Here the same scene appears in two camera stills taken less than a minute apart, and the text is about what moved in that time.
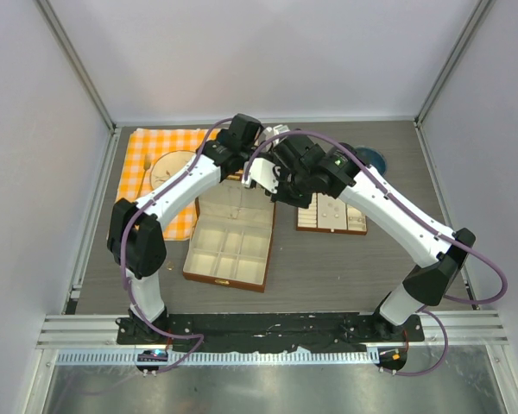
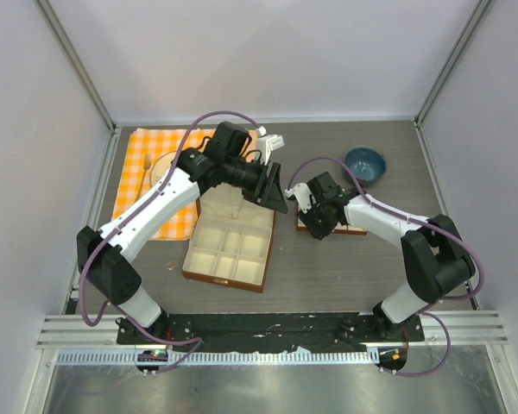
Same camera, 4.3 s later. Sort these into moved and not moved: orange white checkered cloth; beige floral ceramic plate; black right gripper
Moved: black right gripper
Not moved: orange white checkered cloth; beige floral ceramic plate
